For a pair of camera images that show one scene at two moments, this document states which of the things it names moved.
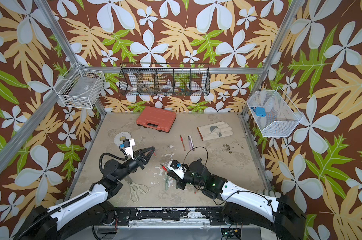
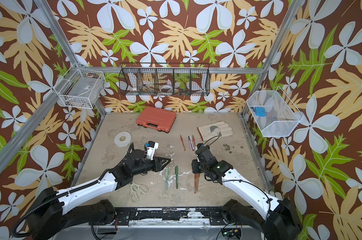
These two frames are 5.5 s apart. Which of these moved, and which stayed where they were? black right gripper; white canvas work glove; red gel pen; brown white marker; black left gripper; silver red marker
Moved: black left gripper; black right gripper
Stayed: red gel pen; white canvas work glove; brown white marker; silver red marker
